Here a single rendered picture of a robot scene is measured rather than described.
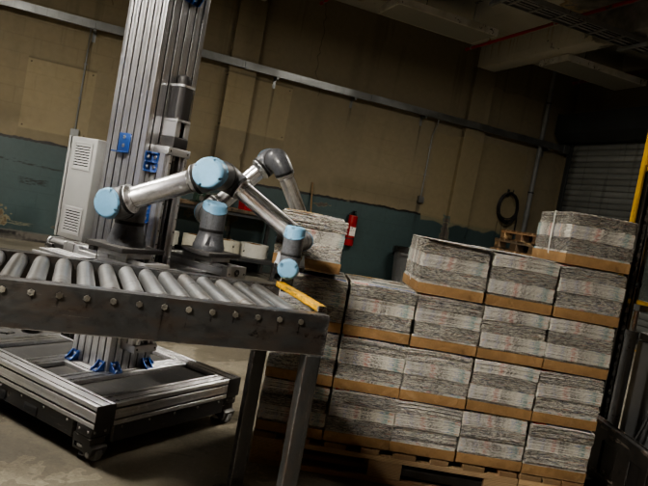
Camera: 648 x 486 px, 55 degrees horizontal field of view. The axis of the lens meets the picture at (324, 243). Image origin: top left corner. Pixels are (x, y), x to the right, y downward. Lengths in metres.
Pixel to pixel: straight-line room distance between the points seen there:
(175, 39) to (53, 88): 6.19
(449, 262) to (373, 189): 7.37
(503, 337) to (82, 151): 2.04
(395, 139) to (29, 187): 5.38
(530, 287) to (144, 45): 1.97
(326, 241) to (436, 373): 0.73
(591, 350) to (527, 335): 0.29
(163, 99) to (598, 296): 2.06
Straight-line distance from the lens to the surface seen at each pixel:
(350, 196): 9.86
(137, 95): 2.94
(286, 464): 1.97
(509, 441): 2.93
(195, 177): 2.33
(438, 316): 2.72
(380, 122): 10.08
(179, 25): 2.99
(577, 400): 2.98
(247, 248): 8.75
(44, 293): 1.71
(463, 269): 2.72
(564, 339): 2.90
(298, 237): 2.24
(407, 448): 2.84
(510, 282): 2.77
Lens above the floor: 1.11
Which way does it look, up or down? 3 degrees down
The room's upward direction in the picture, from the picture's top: 10 degrees clockwise
